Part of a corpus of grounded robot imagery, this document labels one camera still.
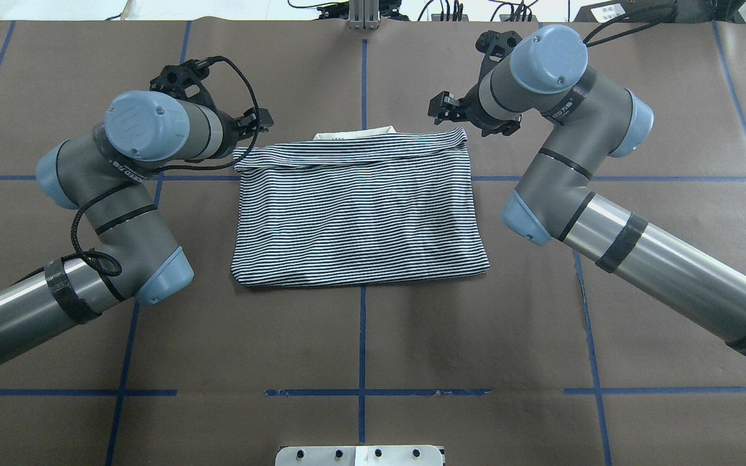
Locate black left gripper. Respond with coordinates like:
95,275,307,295
149,57,275,151

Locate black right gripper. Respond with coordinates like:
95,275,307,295
427,30,522,137

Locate blue white striped polo shirt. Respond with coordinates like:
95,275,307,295
231,128,490,288

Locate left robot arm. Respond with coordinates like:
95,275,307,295
0,56,273,365

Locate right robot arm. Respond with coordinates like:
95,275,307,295
427,24,746,357

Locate black box with label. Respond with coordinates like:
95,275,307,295
569,1,684,23

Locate aluminium frame post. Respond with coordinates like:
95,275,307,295
347,0,381,30

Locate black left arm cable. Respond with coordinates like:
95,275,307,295
70,54,262,278

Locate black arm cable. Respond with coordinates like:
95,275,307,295
583,3,679,47
70,54,262,278

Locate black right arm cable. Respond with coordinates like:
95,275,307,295
583,3,679,47

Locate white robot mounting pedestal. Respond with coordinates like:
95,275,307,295
275,444,446,465

